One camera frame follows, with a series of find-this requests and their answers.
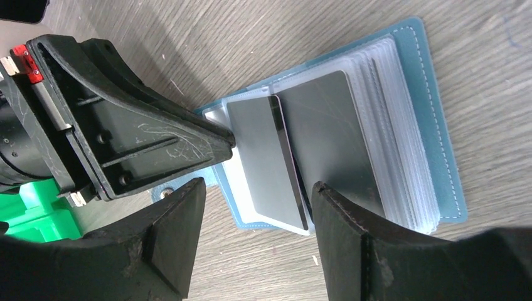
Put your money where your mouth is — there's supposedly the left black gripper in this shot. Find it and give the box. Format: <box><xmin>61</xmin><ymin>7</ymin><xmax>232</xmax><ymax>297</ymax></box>
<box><xmin>1</xmin><ymin>34</ymin><xmax>235</xmax><ymax>201</ymax></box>

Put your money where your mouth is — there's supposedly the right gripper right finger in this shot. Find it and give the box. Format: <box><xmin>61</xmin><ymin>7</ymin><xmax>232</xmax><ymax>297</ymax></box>
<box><xmin>311</xmin><ymin>182</ymin><xmax>531</xmax><ymax>300</ymax></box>

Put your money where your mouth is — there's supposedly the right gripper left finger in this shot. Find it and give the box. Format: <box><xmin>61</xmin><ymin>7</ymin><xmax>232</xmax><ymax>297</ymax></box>
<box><xmin>1</xmin><ymin>177</ymin><xmax>206</xmax><ymax>300</ymax></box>

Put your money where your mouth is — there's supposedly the dark grey credit card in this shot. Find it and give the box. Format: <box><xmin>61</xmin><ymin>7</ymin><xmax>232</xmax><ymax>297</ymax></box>
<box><xmin>277</xmin><ymin>70</ymin><xmax>384</xmax><ymax>216</ymax></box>

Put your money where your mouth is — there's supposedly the grey card left sleeve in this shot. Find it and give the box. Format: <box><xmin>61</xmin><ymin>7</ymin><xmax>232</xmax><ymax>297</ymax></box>
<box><xmin>225</xmin><ymin>95</ymin><xmax>310</xmax><ymax>235</ymax></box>

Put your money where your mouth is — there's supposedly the green plastic bin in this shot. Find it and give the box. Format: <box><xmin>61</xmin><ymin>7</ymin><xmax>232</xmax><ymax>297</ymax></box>
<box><xmin>1</xmin><ymin>179</ymin><xmax>82</xmax><ymax>243</ymax></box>

